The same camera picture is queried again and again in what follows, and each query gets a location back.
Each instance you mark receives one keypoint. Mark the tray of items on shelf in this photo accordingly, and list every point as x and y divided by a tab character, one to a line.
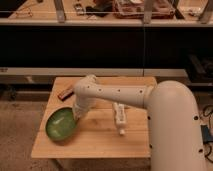
136	8

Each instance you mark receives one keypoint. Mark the green ceramic bowl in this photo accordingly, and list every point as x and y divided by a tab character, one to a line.
61	124

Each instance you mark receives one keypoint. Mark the brown chocolate bar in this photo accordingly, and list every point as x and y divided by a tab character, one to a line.
66	93

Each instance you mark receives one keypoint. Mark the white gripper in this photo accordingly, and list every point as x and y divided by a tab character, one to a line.
81	107

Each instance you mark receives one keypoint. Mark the wooden table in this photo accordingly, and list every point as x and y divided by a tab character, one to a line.
96	135

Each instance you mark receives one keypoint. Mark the blue box on floor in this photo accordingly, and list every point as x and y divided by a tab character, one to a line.
206	135

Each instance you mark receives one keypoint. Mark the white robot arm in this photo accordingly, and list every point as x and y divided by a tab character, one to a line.
175	136

